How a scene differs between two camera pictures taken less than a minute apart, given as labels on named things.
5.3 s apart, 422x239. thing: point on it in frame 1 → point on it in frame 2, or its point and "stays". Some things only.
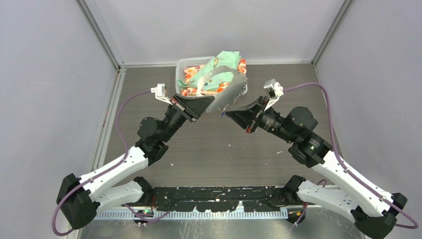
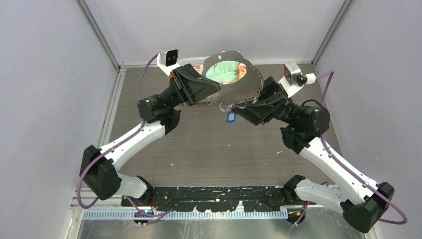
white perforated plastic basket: [183, 62] stays
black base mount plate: [254, 198] stays
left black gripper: [192, 108] → [189, 86]
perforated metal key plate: [236, 89] → [246, 89]
